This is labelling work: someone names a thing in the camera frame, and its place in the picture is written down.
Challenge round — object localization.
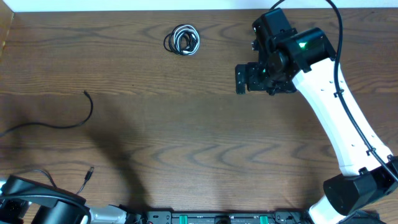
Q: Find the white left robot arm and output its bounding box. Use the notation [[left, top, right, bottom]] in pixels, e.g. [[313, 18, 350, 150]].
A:
[[1, 175, 147, 224]]

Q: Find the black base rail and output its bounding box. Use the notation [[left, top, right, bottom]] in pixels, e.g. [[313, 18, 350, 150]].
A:
[[138, 210, 313, 224]]

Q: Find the black usb cable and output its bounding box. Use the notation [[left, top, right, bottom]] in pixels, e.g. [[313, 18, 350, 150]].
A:
[[0, 90, 95, 195]]

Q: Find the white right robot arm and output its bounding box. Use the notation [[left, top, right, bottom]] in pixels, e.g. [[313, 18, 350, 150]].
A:
[[235, 7, 397, 223]]

